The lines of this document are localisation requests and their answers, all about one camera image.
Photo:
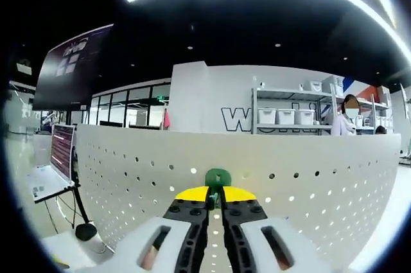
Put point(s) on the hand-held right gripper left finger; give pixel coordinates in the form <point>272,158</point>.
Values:
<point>189,231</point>

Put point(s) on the grey metal shelving rack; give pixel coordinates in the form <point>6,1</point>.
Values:
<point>289,93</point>

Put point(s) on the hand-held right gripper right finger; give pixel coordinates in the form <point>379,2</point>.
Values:
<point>237,231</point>

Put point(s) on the pink hanging cloth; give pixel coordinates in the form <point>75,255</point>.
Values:
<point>167,120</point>

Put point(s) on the green exit sign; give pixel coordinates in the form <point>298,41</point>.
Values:
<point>161,97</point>

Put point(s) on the white perforated mounting plate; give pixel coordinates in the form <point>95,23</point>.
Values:
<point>321,157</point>

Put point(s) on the white storage bin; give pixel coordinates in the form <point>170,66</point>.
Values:
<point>286,116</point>
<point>314,85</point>
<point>266,116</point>
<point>305,117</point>

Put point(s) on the open laptop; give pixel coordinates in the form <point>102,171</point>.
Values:
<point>62,151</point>

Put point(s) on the black framed glass partition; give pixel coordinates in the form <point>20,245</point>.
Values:
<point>138,109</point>

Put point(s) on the large black wall screen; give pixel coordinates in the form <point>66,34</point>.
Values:
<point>74,70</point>

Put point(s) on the red white blue flag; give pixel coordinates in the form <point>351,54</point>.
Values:
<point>369,91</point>

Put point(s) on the green hook assembly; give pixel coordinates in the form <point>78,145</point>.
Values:
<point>218,176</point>

